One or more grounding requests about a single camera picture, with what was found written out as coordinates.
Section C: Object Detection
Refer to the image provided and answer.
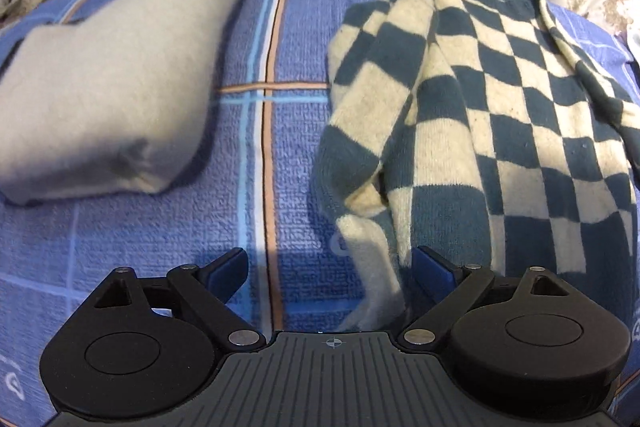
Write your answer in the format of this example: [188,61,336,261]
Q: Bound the folded cream sweater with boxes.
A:
[0,0,253,208]

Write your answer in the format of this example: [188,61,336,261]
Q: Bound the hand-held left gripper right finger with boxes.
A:
[398,245,572,352]

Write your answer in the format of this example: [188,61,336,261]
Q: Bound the blue plaid bed sheet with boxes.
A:
[0,0,640,427]

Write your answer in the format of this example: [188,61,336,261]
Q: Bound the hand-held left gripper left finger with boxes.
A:
[94,248,266,352]

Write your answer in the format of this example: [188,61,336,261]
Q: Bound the teal cream checkered sweater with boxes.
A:
[312,0,640,333]

